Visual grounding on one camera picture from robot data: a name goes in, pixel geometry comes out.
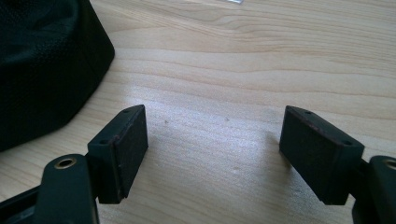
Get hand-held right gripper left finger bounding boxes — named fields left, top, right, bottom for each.
left=87, top=104, right=149, bottom=205

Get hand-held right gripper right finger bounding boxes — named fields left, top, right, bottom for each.
left=278, top=105, right=365, bottom=206

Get black mesh fabric bag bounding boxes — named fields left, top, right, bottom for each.
left=0, top=0, right=116, bottom=153

